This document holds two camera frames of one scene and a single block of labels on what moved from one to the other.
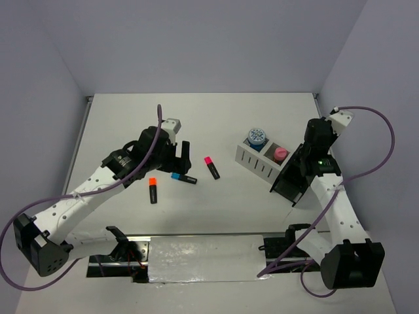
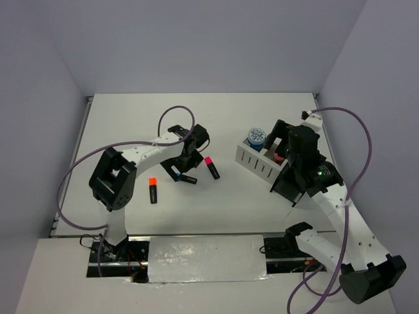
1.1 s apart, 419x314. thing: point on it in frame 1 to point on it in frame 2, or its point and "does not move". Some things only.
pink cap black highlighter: (212, 167) does not move
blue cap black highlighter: (184, 178) does not move
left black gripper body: (159, 161) to (185, 163)
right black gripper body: (334, 136) to (291, 156)
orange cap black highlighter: (153, 190) does not move
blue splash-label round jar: (256, 138) does not move
